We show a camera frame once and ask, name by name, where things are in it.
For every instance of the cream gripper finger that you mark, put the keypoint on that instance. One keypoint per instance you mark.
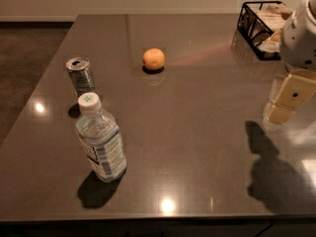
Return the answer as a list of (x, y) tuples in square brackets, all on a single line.
[(288, 94)]

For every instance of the clear plastic water bottle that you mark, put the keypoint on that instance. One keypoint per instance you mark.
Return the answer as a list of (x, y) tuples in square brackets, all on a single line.
[(99, 135)]

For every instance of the packets in basket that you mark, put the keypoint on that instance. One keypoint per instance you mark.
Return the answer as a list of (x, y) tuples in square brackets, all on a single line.
[(274, 16)]

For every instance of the orange fruit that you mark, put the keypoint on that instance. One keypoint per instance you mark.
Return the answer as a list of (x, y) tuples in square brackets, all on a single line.
[(153, 59)]

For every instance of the silver drink can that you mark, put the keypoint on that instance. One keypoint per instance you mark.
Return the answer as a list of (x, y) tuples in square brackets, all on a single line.
[(81, 76)]

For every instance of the black wire basket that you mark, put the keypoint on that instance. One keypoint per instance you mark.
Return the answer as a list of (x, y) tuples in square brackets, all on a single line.
[(253, 29)]

